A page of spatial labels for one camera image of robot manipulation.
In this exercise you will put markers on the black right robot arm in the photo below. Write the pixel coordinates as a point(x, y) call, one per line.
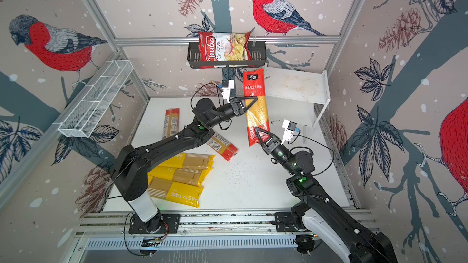
point(319, 213)

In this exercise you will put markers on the red spaghetti bag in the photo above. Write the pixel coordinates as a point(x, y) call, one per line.
point(171, 122)
point(222, 146)
point(257, 116)

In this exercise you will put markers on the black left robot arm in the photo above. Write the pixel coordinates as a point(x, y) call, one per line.
point(129, 173)

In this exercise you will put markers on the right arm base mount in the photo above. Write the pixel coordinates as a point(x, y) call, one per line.
point(289, 221)

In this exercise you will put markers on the yellow Pastatime pasta bag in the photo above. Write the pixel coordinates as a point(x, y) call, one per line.
point(176, 192)

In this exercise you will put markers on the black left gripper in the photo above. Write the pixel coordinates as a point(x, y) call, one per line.
point(235, 107)

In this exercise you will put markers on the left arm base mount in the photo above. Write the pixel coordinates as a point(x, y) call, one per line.
point(160, 224)

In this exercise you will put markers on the yellow pasta bag middle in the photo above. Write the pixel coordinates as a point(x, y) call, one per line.
point(193, 177)

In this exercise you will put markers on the black wall basket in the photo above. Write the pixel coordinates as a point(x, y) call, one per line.
point(257, 52)

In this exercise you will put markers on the yellow pasta bag top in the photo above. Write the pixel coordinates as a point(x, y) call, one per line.
point(189, 161)

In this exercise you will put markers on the red cassava chips bag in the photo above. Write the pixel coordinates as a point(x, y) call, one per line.
point(223, 47)

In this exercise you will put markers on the white two-tier shelf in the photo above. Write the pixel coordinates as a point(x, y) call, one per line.
point(297, 96)

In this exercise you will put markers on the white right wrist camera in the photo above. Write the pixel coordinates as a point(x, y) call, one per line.
point(290, 131)

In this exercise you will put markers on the white wire mesh basket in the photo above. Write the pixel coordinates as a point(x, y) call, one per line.
point(86, 115)

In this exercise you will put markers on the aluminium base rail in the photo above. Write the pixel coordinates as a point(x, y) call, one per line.
point(193, 222)

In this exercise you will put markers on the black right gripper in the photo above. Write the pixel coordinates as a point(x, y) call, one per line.
point(273, 147)

